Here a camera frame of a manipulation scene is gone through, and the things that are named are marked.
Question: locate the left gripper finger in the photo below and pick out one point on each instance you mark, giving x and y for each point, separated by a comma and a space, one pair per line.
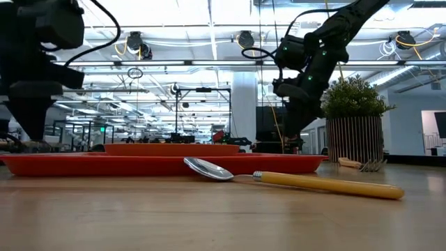
29, 115

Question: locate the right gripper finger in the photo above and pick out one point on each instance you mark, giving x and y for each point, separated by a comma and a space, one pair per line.
299, 116

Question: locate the red plastic tray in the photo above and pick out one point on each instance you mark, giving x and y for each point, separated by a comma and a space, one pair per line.
139, 166

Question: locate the orange round plate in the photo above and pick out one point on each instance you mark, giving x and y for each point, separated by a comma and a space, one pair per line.
170, 150

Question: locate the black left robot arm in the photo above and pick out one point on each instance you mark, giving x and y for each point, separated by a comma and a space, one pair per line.
52, 24

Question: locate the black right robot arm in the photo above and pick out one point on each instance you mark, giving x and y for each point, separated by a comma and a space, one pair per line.
341, 24

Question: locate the black monitor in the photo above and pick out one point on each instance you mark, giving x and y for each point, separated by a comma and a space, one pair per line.
268, 122

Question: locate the white pillar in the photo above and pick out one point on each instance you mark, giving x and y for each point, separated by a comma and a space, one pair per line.
244, 104

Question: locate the green plant in ribbed pot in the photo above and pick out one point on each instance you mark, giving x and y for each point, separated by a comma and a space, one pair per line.
353, 136

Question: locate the red background object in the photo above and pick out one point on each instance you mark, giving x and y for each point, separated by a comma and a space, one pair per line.
218, 136

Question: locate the black computer case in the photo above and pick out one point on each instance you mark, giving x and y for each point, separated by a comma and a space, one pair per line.
414, 159

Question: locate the small black ceiling reel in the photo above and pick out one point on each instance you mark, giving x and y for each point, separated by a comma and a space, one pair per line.
174, 89

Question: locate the black rig frame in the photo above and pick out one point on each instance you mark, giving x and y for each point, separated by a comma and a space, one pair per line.
203, 89

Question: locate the dark wall screen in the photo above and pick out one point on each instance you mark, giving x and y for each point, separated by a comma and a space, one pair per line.
440, 123

